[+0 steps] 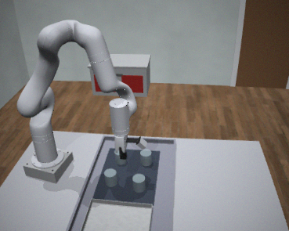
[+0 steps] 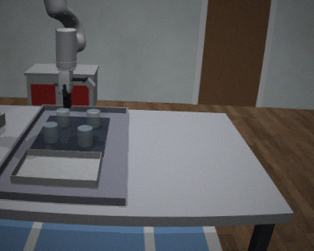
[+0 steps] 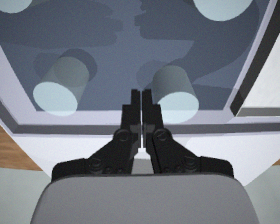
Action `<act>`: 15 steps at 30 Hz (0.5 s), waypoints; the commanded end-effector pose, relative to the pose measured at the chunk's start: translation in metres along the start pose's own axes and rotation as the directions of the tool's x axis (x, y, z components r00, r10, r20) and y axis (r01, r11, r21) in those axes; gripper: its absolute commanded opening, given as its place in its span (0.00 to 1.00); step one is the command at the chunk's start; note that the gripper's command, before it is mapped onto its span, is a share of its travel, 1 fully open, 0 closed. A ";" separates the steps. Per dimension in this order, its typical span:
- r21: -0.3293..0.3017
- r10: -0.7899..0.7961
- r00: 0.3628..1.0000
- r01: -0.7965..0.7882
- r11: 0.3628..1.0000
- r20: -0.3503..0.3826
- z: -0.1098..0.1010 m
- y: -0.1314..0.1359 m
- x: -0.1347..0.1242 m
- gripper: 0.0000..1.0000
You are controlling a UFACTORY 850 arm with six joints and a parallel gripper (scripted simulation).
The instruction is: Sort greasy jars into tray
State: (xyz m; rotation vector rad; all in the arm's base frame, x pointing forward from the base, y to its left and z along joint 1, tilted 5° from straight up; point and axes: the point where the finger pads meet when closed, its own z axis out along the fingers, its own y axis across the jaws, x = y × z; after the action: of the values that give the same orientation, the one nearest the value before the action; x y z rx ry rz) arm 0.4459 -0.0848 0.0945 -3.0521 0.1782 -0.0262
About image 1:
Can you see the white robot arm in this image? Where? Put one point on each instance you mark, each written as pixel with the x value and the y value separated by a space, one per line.
pixel 38 97

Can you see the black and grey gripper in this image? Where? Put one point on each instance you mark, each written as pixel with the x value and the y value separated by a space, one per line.
pixel 121 145

